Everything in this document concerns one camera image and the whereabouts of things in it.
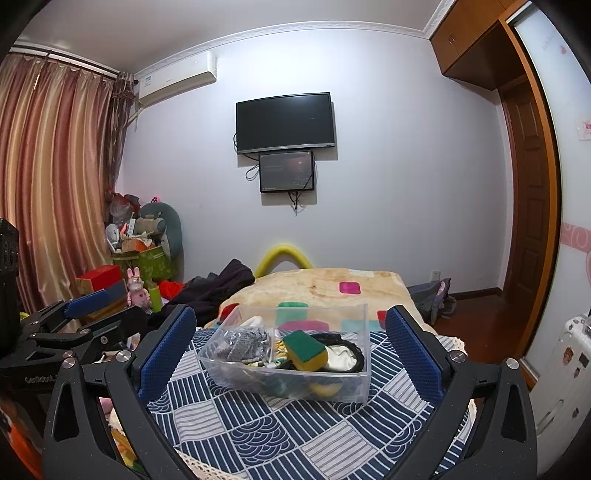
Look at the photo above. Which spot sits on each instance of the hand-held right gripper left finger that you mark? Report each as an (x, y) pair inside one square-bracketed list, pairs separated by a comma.
[(164, 364)]

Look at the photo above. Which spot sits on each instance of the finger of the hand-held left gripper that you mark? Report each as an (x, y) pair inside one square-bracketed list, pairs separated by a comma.
[(117, 325), (90, 300)]

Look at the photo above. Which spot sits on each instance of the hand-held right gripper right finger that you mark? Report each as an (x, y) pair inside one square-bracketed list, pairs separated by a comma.
[(415, 356)]

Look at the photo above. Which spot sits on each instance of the cream cloth with black trim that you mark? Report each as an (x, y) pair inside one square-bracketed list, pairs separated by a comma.
[(344, 357)]

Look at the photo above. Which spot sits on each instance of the clear plastic box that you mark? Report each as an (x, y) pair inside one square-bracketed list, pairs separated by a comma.
[(351, 387)]

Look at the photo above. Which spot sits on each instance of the grey knitted cloth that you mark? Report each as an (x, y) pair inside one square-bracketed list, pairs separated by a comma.
[(242, 346)]

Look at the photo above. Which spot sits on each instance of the yellow green sponge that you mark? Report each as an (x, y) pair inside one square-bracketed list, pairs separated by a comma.
[(304, 353)]

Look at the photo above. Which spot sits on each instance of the floral cloth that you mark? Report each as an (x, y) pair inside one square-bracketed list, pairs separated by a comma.
[(277, 353)]

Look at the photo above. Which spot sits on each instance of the red box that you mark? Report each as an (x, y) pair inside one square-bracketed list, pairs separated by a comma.
[(99, 279)]

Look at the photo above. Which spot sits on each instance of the pink rabbit toy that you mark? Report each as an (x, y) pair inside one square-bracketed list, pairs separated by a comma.
[(137, 288)]

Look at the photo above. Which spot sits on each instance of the green bottle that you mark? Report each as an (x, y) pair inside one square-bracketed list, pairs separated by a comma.
[(155, 297)]

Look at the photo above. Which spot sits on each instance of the grey backpack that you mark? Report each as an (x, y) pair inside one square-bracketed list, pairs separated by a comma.
[(431, 300)]

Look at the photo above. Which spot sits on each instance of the red cloth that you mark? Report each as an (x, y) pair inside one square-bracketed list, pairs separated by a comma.
[(173, 288)]

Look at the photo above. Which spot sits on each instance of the green cardboard box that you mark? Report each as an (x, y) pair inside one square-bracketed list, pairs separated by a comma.
[(147, 265)]

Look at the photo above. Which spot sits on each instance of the red plastic bag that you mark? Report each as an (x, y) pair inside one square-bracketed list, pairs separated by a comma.
[(121, 207)]

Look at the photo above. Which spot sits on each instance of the black clothes pile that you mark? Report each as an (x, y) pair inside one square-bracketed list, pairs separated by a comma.
[(221, 281)]

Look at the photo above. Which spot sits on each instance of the blue white patterned tablecloth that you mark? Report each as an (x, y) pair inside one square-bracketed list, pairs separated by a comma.
[(258, 429)]

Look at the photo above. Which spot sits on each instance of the beige blanket with coloured squares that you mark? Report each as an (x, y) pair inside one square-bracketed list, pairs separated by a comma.
[(323, 284)]

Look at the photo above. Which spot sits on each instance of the striped pink gold curtain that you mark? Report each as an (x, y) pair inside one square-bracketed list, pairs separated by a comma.
[(55, 184)]

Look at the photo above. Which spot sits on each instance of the white suitcase with stickers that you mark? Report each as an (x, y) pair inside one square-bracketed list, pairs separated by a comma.
[(565, 369)]

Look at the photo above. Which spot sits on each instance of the yellow foam tube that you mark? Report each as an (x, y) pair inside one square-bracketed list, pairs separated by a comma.
[(281, 254)]

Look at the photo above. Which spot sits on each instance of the brown wooden door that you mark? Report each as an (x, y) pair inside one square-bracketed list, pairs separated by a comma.
[(524, 194)]

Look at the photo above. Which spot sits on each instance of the white heart-print wardrobe door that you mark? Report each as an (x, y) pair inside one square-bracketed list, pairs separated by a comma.
[(570, 207)]

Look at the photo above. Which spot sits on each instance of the white air conditioner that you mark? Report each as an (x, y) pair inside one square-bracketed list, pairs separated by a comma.
[(178, 78)]

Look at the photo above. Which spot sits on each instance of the wooden overhead cabinet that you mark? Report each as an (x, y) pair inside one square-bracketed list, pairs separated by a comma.
[(471, 41)]

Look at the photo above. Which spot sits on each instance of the small black wall monitor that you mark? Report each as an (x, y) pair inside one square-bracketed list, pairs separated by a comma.
[(287, 170)]

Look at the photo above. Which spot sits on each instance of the large black wall television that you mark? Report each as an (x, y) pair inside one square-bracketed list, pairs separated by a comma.
[(286, 122)]

